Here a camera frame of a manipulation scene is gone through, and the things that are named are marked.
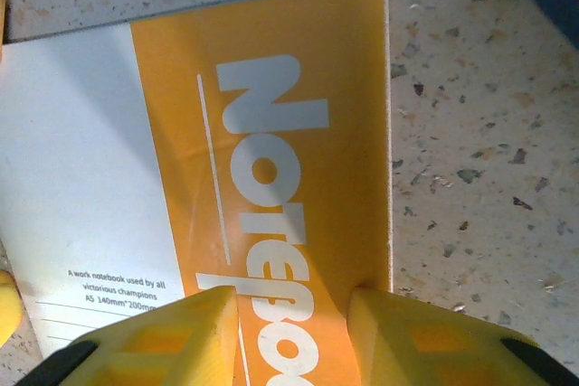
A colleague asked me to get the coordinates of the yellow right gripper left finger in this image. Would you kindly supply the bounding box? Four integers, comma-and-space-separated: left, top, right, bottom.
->
13, 286, 240, 386

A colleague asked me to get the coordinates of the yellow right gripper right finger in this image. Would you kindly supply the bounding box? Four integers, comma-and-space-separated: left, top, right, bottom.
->
346, 288, 579, 386

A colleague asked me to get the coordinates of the orange white notebook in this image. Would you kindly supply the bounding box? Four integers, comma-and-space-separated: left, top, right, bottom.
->
0, 0, 394, 386

